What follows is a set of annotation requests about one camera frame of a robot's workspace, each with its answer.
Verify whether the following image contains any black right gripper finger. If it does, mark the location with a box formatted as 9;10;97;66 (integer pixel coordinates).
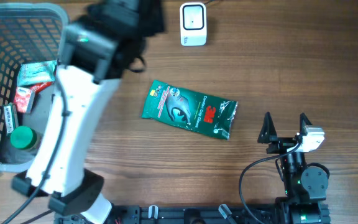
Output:
300;113;312;134
257;112;277;144

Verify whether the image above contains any green 3M gloves package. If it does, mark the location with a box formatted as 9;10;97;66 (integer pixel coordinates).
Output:
141;80;238;140

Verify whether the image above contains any teal white wipes packet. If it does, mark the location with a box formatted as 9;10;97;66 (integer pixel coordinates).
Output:
17;60;57;86

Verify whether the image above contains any red stick sachet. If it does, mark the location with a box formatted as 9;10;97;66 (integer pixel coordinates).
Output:
30;82;53;94

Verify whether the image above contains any red white small box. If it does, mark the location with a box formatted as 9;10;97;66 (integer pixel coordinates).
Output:
14;87;35;113

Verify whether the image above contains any green white gum pack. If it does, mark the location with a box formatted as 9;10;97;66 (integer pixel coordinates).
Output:
2;103;19;135

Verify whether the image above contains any green lid spice jar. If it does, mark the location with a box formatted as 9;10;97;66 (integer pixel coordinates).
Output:
10;126;42;155

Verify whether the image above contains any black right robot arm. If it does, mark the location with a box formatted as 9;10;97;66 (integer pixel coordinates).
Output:
257;112;330;223

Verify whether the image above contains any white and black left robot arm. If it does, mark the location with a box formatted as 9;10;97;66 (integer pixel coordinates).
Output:
12;0;164;223

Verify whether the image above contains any white barcode scanner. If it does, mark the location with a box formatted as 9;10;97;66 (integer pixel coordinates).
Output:
180;2;207;47

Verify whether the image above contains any grey plastic mesh basket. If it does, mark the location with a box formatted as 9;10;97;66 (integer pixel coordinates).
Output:
0;3;69;173

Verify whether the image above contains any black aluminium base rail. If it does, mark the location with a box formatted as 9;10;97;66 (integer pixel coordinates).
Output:
53;204;331;224

